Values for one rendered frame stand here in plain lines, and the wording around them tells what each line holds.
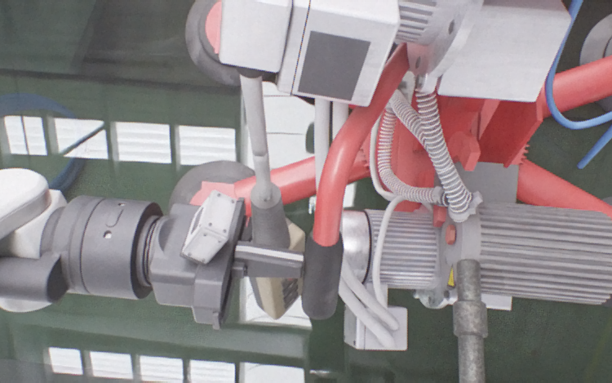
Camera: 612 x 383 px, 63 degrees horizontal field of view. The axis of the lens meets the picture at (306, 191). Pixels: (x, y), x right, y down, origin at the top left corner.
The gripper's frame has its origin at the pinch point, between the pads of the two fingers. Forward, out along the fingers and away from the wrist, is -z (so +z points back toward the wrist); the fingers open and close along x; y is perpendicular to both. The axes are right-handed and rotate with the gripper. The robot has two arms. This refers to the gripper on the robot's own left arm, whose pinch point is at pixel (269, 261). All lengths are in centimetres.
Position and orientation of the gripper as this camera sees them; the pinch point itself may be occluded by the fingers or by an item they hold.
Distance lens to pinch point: 45.4
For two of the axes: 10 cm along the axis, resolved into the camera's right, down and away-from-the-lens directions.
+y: 0.4, -7.0, -7.2
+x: -0.9, 7.1, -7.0
